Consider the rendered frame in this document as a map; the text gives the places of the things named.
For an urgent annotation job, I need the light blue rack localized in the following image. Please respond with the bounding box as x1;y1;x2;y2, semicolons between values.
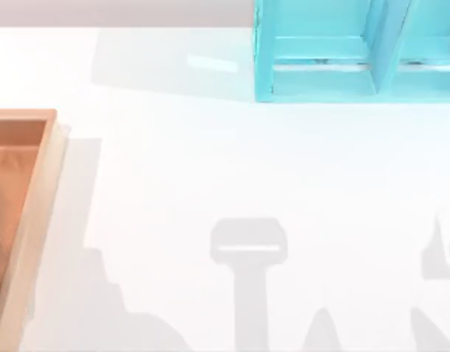
252;0;450;104

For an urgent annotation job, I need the shallow salmon-coloured box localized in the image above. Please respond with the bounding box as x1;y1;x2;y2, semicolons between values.
0;109;69;352

